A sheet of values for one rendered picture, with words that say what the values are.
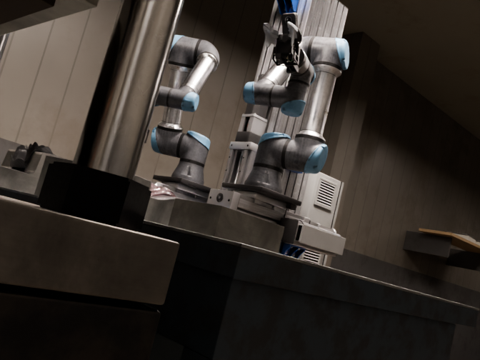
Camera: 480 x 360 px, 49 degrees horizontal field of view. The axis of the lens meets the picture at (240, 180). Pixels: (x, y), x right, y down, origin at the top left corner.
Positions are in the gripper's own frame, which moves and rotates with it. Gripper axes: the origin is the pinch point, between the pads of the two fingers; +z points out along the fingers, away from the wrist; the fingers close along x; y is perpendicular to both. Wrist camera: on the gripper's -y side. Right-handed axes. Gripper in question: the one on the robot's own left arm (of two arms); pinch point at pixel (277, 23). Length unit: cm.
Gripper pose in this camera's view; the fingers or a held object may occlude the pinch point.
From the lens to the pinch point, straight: 160.3
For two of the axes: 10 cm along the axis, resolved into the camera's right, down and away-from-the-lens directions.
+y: -1.2, 9.8, -1.8
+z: -3.5, -2.1, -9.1
